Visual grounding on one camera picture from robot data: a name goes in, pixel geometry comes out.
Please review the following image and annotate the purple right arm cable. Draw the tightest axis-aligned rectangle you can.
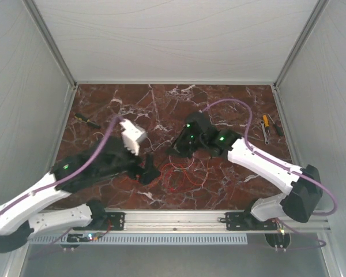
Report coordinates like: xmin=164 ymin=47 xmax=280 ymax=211
xmin=201 ymin=98 xmax=339 ymax=249

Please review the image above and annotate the red wire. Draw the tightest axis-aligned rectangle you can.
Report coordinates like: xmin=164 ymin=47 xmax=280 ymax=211
xmin=132 ymin=163 xmax=202 ymax=193

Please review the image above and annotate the orange wire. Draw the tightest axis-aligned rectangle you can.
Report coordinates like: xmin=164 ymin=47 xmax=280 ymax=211
xmin=118 ymin=161 xmax=211 ymax=193

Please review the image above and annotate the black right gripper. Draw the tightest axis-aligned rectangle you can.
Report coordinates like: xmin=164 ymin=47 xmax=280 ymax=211
xmin=164 ymin=125 xmax=205 ymax=160

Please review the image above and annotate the aluminium front rail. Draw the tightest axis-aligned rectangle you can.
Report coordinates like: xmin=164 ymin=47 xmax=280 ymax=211
xmin=106 ymin=209 xmax=331 ymax=233

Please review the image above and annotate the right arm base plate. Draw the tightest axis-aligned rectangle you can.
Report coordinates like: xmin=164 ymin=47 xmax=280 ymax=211
xmin=220 ymin=212 xmax=278 ymax=231

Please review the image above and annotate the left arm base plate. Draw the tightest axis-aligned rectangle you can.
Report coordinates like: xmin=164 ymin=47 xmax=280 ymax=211
xmin=73 ymin=212 xmax=125 ymax=231

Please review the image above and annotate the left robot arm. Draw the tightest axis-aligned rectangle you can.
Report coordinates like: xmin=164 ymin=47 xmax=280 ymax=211
xmin=0 ymin=137 xmax=160 ymax=253

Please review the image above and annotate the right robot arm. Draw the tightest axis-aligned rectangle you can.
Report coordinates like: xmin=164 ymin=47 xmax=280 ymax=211
xmin=167 ymin=112 xmax=323 ymax=230

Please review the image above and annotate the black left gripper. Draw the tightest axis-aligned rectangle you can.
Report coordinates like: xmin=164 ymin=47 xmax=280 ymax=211
xmin=97 ymin=139 xmax=162 ymax=186

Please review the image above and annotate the grey slotted cable duct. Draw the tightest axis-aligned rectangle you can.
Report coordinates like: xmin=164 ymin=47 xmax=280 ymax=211
xmin=30 ymin=233 xmax=248 ymax=245

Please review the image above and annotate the black screwdriver right side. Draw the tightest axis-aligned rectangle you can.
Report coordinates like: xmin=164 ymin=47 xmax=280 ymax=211
xmin=272 ymin=117 xmax=284 ymax=137

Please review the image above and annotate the black yellow screwdriver left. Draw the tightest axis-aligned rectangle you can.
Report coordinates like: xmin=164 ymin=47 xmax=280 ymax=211
xmin=74 ymin=113 xmax=101 ymax=129

